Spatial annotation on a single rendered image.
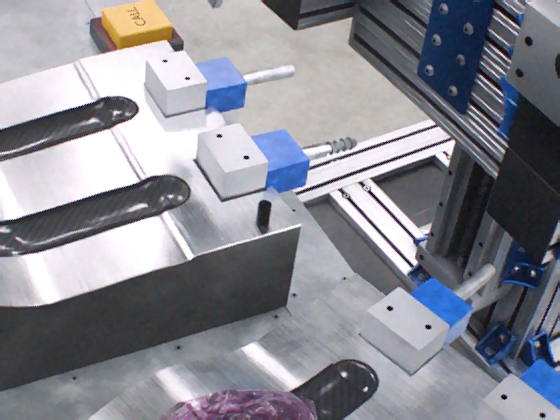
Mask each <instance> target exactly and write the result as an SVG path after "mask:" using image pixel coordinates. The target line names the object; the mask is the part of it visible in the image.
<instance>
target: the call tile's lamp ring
mask: <svg viewBox="0 0 560 420"><path fill-rule="evenodd" d="M101 18H102V16H100V17H97V18H94V19H91V21H92V22H93V25H94V26H95V27H96V29H97V31H98V32H99V34H100V35H101V37H102V39H103V40H104V41H105V42H106V46H108V48H109V49H110V52H111V51H117V48H116V47H115V45H114V44H113V42H112V40H111V39H110V38H109V37H108V34H107V33H106V32H105V30H104V27H102V25H101V24H100V22H99V21H101ZM172 36H173V37H174V38H175V39H172V40H168V41H167V42H168V43H169V44H174V43H178V42H184V40H183V39H181V37H180V36H179V33H177V32H176V30H175V29H174V28H173V27H172Z"/></svg>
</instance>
